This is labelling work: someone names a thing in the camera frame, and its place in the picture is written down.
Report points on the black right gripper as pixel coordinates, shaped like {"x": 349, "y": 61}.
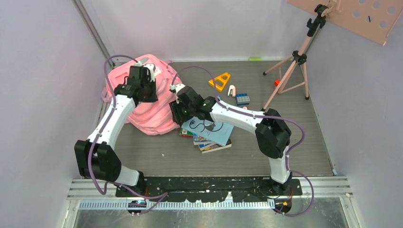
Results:
{"x": 178, "y": 118}

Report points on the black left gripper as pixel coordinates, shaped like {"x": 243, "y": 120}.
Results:
{"x": 153, "y": 98}

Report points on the pink student backpack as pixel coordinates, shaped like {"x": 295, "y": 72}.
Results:
{"x": 150, "y": 118}

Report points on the light blue cat book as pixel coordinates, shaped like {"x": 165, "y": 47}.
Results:
{"x": 218, "y": 132}

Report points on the yellow spine paperback book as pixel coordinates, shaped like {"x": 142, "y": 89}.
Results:
{"x": 202, "y": 143}

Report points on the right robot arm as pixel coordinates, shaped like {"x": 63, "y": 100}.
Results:
{"x": 269, "y": 128}

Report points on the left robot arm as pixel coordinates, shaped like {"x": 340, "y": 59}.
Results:
{"x": 96, "y": 158}

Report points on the green cover book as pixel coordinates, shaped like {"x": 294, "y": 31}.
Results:
{"x": 185, "y": 133}

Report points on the yellow triangle ruler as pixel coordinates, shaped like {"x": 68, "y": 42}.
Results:
{"x": 220, "y": 81}

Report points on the white pink stapler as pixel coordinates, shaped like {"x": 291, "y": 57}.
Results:
{"x": 231, "y": 91}

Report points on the blue toy brick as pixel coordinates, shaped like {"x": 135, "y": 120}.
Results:
{"x": 242, "y": 99}

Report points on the green tape piece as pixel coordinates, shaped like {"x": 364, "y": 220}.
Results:
{"x": 255, "y": 59}

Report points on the pink tripod music stand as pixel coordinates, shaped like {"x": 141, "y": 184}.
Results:
{"x": 371, "y": 19}

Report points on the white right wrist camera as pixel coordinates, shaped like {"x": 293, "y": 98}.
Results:
{"x": 175, "y": 89}

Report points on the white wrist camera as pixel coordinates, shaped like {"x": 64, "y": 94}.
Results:
{"x": 145, "y": 71}
{"x": 175, "y": 89}

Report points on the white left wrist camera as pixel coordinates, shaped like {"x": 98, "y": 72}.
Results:
{"x": 145, "y": 71}

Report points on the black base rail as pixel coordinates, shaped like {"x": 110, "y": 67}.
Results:
{"x": 239, "y": 190}

